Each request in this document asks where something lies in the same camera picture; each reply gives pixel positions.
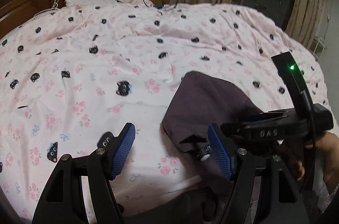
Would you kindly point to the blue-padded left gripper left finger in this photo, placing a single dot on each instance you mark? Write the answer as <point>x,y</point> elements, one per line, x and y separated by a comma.
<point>62,198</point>

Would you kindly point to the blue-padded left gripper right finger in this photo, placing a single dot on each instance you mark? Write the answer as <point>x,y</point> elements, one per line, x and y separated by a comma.
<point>279,200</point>

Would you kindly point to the purple and grey jacket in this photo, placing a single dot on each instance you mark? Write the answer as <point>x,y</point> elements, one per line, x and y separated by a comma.
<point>199,101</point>

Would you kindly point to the person's right hand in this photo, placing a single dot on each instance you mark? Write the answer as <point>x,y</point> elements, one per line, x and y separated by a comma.
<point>326,147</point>

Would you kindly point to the brown curtain right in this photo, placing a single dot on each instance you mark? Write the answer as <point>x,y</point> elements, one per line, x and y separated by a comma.
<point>304,21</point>

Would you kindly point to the pink cat-print bed quilt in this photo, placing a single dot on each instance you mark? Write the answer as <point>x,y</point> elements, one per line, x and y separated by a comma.
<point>69,76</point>

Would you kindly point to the white wire shelf rack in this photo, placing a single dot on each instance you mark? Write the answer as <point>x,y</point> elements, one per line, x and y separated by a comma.
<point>317,47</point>

